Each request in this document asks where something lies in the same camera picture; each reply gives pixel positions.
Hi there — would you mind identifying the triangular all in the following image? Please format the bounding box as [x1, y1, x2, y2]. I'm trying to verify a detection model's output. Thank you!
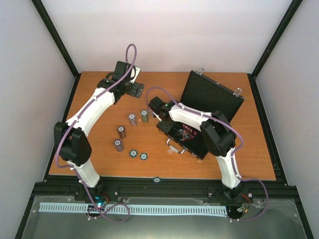
[180, 131, 196, 142]

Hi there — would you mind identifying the black poker set case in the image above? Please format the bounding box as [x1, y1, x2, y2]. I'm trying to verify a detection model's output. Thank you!
[149, 71, 245, 157]

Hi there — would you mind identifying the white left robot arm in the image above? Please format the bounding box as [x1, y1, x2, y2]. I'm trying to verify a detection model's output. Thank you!
[54, 61, 144, 201]

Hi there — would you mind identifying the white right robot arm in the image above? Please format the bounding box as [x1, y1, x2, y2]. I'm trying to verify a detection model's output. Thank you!
[148, 97, 240, 189]

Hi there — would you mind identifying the green 20 chip stack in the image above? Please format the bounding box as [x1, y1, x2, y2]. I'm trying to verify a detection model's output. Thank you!
[141, 110, 149, 123]

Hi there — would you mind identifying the blue 10 chip stack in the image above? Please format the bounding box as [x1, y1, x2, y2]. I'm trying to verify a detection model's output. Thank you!
[128, 114, 137, 126]

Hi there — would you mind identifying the brown chip stack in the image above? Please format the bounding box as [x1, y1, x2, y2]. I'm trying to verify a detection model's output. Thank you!
[117, 126, 127, 139]

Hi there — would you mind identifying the flat blue chip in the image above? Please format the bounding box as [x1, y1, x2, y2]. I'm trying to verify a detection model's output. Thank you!
[140, 153, 148, 160]
[129, 150, 138, 158]

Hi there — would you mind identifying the black aluminium frame rail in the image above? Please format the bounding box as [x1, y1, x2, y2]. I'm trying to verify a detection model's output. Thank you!
[30, 179, 300, 205]

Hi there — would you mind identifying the white perforated cable strip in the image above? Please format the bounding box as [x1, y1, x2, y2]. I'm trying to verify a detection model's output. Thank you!
[38, 202, 227, 217]

